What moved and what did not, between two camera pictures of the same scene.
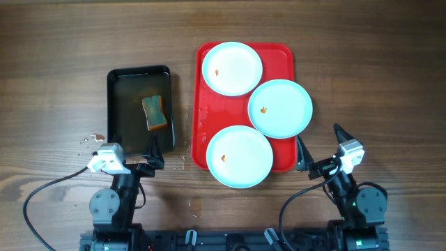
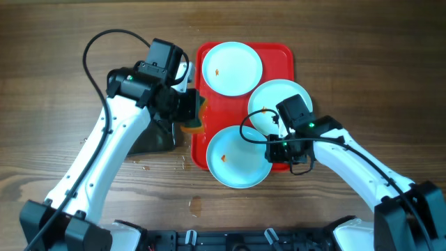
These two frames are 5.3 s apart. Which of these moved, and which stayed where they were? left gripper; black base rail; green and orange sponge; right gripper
Moved: green and orange sponge; left gripper; right gripper
Stayed: black base rail
